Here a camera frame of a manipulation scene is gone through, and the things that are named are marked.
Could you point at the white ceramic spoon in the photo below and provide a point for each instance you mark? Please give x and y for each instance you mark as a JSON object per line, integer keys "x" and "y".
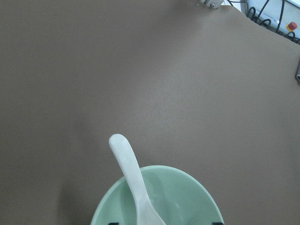
{"x": 124, "y": 154}

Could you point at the green bowl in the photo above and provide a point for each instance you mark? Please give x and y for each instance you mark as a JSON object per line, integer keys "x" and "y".
{"x": 178, "y": 198}

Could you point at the red emergency stop button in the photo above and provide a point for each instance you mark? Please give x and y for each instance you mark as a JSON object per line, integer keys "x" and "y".
{"x": 292, "y": 26}

